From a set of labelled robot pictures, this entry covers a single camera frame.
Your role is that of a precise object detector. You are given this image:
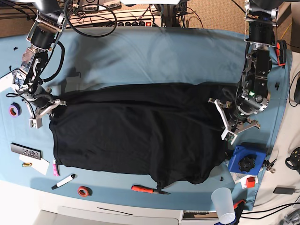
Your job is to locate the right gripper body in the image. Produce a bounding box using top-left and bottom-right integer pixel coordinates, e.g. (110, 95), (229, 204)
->
(28, 90), (56, 115)

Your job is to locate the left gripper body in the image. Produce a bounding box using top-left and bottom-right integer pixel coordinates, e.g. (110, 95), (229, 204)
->
(226, 103), (248, 131)

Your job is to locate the black t-shirt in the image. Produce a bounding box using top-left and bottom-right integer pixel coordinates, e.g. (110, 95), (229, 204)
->
(49, 83), (234, 190)

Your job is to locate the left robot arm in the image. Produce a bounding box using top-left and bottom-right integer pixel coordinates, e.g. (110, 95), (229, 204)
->
(231, 0), (278, 132)

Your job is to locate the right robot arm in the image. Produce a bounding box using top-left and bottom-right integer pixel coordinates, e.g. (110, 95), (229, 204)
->
(7, 0), (67, 120)

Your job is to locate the purple tape roll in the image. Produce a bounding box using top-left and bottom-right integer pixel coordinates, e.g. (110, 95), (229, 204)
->
(9, 102), (22, 118)

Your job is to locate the blue plastic box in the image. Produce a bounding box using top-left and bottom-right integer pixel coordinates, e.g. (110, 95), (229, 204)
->
(228, 145), (267, 176)

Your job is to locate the white tape dispenser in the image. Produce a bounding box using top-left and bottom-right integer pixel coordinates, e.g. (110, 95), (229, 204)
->
(0, 68), (22, 92)

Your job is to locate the black knob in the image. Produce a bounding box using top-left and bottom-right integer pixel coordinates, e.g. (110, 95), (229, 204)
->
(239, 157), (255, 172)

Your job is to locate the black remote control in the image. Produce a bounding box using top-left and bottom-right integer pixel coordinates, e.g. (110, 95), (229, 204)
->
(10, 143), (42, 160)

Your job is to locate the white paper note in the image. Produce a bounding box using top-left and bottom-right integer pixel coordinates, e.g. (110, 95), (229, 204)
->
(19, 155), (49, 175)

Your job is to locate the gold battery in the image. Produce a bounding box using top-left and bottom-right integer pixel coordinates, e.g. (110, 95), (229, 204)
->
(22, 163), (32, 167)

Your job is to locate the pink glue tube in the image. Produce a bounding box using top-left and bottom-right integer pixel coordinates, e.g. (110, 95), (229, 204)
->
(52, 159), (60, 177)

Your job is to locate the small red cube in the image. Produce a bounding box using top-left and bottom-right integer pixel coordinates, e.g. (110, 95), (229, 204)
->
(246, 177), (255, 188)

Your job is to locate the blue table cloth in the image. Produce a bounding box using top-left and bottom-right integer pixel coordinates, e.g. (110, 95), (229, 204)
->
(0, 26), (293, 211)

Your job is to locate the black white marker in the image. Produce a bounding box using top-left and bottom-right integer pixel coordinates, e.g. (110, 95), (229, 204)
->
(51, 173), (76, 190)

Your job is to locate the translucent plastic cup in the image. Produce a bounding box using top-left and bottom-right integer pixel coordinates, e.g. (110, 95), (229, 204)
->
(211, 187), (236, 225)

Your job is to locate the orange black clamp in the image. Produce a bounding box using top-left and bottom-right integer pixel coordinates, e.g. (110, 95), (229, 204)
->
(275, 40), (287, 66)

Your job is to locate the red tape roll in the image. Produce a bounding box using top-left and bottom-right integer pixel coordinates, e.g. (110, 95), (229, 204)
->
(77, 186), (92, 197)

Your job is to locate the black zip tie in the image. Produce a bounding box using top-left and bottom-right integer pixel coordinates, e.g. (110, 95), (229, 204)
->
(97, 207), (133, 216)

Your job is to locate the white power strip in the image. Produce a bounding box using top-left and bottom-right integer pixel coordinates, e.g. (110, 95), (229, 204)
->
(70, 8), (162, 28)

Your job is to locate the red handle screwdriver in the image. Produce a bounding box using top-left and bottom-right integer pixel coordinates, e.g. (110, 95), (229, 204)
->
(131, 185), (170, 195)

